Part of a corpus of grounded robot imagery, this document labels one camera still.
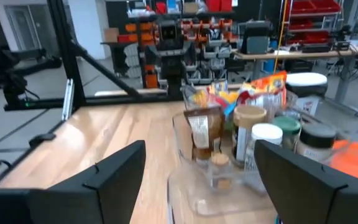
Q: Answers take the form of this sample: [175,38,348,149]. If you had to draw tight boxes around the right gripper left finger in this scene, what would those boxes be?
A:
[0,139,147,224]

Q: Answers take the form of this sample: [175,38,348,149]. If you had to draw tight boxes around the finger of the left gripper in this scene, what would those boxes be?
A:
[144,45,158,66]
[183,42,198,65]

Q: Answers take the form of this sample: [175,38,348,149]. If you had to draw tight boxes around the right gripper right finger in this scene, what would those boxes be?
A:
[253,139,358,224]

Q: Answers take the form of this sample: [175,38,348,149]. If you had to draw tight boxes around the black lid purple spice jar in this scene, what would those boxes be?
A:
[294,123,337,163]

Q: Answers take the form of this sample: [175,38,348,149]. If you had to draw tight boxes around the yellow Maruchan ramen packet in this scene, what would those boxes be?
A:
[193,88,241,118]

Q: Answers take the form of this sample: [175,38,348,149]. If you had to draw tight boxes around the green lid spice jar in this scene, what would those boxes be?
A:
[271,115,302,151]

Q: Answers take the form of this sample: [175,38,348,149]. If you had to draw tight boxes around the white lid seasoning jar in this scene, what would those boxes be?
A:
[244,123,284,194]

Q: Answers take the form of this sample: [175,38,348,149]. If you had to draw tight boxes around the brown spice pouch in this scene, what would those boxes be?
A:
[183,106,226,159]

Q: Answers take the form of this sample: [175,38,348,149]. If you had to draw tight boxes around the orange ramen packet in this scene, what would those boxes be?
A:
[249,70,288,94]

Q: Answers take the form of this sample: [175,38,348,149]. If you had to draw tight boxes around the small cork glass jar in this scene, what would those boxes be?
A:
[208,152,233,191]

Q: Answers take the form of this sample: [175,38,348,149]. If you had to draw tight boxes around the tan lid spice jar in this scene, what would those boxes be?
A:
[231,105,267,167]

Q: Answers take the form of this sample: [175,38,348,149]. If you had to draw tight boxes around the parts shelf orange grey bins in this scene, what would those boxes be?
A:
[103,0,239,90]

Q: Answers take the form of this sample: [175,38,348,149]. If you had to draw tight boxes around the clear plastic bin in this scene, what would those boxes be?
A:
[167,110,352,218]
[180,82,300,121]
[165,183,279,224]

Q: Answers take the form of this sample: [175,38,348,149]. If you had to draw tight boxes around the grey black box machine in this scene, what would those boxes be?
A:
[240,20,273,55]

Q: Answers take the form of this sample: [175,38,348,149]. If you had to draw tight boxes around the white trash bin black bag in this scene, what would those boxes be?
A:
[285,72,329,116]

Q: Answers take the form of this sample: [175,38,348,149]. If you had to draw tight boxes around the wooden top workbench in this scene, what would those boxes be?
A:
[232,39,358,118]

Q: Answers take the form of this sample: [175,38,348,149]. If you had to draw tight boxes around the metal rack red bins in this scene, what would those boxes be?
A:
[284,0,344,47]

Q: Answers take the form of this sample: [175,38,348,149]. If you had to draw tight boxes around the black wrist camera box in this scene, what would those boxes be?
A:
[157,20,185,50]

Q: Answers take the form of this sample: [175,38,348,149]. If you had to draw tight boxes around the black frame clamp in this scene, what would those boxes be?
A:
[29,133,57,149]

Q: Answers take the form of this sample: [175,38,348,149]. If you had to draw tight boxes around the yellow hanging cable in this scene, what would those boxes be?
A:
[273,0,289,75]

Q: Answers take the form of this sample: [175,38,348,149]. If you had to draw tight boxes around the silver aluminium bracket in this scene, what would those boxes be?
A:
[61,78,75,121]

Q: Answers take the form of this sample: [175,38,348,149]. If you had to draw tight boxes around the black camera on stand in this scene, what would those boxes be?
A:
[0,29,63,112]

